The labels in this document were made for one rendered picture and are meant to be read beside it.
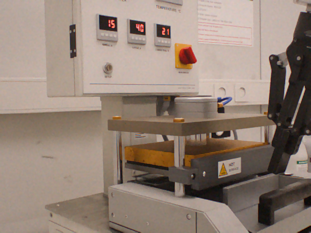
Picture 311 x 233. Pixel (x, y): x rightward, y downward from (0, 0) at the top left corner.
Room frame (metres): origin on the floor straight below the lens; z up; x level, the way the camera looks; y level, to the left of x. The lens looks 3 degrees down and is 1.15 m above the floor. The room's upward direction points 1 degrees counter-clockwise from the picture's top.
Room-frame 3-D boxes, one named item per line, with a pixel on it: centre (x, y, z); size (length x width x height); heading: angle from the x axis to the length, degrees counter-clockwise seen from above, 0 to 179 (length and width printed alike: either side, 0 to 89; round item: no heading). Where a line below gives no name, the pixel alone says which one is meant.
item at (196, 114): (0.74, -0.07, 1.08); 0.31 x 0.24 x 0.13; 133
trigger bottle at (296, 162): (1.44, -0.54, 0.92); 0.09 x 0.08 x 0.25; 34
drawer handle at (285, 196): (0.56, -0.20, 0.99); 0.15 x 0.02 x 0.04; 133
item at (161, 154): (0.70, -0.08, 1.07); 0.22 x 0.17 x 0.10; 133
